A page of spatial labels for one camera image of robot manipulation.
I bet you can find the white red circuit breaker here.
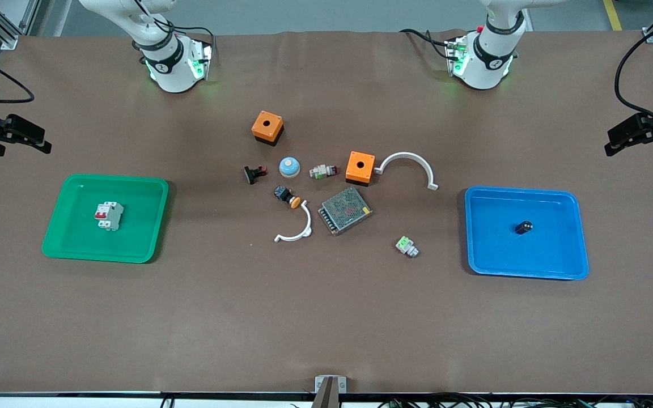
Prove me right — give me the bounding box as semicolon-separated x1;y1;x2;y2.
94;201;124;231

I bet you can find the green plastic tray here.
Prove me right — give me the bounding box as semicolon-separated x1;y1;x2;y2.
41;174;169;264

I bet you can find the blue plastic tray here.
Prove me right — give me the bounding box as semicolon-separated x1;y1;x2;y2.
464;186;590;281

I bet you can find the orange black button box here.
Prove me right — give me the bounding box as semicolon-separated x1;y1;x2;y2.
251;110;285;147
345;151;376;186

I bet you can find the black orange push button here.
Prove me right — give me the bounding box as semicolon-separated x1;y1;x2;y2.
273;185;302;209

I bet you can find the metal mesh power supply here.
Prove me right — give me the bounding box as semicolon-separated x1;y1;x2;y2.
318;187;373;236

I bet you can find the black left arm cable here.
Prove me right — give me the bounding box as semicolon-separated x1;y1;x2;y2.
614;25;653;132

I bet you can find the aluminium frame profile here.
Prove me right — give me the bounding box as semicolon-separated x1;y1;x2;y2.
0;0;41;50

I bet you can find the large white arc bracket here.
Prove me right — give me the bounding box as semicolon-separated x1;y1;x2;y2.
374;152;439;191

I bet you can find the black left base cable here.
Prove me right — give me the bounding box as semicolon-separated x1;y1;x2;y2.
399;28;453;61

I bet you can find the small white arc bracket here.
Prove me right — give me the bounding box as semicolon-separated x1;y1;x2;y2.
274;202;313;243

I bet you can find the grey metal table bracket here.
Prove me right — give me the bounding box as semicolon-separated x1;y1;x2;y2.
314;375;347;393

